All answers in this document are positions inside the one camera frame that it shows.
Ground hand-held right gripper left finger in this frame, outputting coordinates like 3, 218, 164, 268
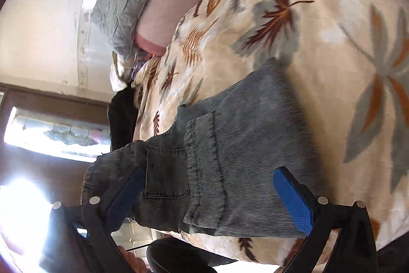
41, 169, 146, 273

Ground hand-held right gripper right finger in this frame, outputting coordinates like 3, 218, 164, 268
273, 166, 378, 273

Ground grey-blue denim pants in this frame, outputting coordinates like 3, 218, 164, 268
81, 57, 324, 237

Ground person's left hand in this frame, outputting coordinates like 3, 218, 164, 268
117, 246, 150, 273

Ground black garment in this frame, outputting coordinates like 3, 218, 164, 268
107, 85, 140, 149

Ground white cloth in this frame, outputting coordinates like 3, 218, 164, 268
110, 52, 136, 92

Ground purple patterned cloth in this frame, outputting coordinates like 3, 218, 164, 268
132, 48, 152, 77

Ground leaf print blanket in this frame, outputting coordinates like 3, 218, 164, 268
110, 0, 409, 265

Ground grey quilted pillow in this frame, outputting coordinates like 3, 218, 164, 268
90, 0, 190, 53

